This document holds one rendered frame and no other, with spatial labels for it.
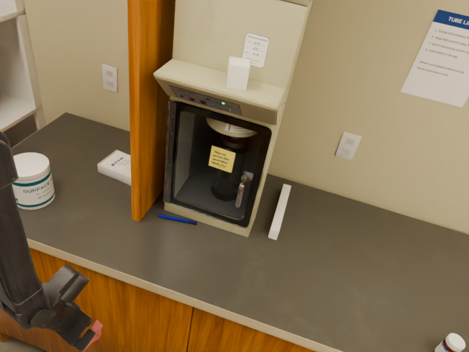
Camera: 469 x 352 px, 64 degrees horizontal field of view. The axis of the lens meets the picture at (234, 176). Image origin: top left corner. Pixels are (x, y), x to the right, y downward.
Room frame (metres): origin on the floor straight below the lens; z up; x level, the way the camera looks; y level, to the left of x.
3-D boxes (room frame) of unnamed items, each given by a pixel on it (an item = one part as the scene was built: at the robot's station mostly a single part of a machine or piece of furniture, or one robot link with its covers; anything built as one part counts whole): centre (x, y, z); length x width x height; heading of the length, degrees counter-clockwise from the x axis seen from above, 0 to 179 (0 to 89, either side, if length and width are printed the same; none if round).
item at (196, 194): (0.94, 0.07, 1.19); 0.30 x 0.01 x 0.40; 80
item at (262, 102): (0.89, 0.08, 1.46); 0.32 x 0.12 x 0.10; 80
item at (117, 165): (1.14, 0.43, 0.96); 0.16 x 0.12 x 0.04; 74
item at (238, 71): (0.88, 0.04, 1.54); 0.05 x 0.05 x 0.06; 7
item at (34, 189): (0.91, 0.67, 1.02); 0.13 x 0.13 x 0.15
